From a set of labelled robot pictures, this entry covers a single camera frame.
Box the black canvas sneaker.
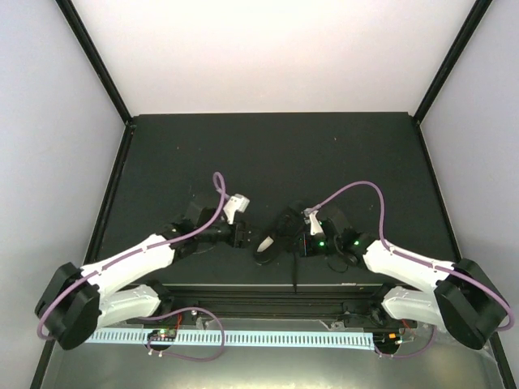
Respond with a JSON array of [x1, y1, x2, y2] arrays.
[[253, 200, 309, 266]]

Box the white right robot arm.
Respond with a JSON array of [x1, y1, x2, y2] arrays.
[[301, 206, 507, 350]]

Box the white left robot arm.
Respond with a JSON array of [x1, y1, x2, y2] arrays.
[[35, 194, 251, 350]]

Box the right controller circuit board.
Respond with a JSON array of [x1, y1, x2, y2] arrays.
[[373, 332, 415, 346]]

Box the controller circuit board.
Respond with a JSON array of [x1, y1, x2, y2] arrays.
[[147, 329, 177, 341], [373, 332, 415, 346]]

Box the left controller circuit board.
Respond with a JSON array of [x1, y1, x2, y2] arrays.
[[147, 329, 177, 341]]

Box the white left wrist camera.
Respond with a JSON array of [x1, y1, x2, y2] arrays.
[[223, 194, 250, 224]]

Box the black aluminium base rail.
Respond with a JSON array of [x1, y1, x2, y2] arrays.
[[60, 283, 491, 325]]

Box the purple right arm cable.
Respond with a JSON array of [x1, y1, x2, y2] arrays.
[[311, 181, 513, 361]]

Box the light blue slotted cable duct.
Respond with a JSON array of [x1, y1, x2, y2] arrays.
[[86, 328, 375, 351]]

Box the left black frame post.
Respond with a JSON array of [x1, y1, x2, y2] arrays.
[[55, 0, 132, 125]]

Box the black frame post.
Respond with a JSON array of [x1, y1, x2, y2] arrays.
[[413, 0, 493, 125], [55, 0, 132, 125]]

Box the right black frame post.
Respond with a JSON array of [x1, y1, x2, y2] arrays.
[[413, 0, 493, 125]]

